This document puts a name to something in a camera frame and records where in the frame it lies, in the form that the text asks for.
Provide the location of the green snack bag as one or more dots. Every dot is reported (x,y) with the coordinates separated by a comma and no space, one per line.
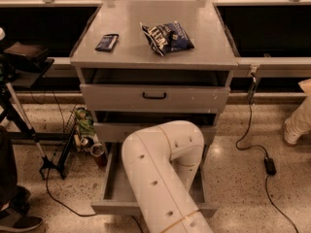
(84,121)

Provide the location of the drink can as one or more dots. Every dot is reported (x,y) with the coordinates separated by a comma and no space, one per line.
(85,143)

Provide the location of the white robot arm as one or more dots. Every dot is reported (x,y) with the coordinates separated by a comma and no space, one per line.
(160,163)

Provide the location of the small dark blue snack packet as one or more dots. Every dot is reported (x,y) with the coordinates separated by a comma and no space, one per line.
(107,42)

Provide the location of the grey drawer cabinet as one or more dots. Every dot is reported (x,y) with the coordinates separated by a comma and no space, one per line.
(132,62)

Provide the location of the dark box on stand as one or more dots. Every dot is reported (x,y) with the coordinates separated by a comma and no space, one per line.
(34,53)

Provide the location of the dark sneaker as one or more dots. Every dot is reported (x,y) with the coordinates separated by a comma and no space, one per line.
(13,221)

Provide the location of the person in beige clothes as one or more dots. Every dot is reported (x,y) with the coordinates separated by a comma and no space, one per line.
(299,122)

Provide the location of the grey bottom drawer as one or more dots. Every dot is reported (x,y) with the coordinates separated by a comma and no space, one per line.
(118,198)

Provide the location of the black wire basket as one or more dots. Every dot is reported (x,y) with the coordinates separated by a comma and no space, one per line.
(69,126)

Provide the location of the blue chip bag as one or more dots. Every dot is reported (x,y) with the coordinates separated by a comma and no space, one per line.
(167,37)

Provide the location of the black camera tripod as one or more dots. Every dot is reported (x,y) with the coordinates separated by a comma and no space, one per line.
(15,112)

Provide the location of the grey top drawer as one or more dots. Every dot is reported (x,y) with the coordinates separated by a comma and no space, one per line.
(154,98)

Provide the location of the black power adapter with cable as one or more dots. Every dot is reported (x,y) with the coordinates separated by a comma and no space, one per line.
(269,164)

